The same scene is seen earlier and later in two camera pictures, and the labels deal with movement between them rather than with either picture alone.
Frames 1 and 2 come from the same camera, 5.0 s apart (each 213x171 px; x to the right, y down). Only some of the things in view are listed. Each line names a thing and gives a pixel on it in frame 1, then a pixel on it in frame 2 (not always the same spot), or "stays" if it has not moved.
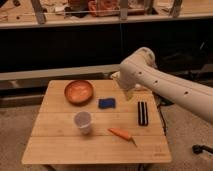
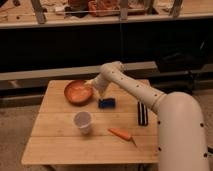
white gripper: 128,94 → 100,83
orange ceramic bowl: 78,92 stays
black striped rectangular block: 142,108 stays
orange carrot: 122,134 stays
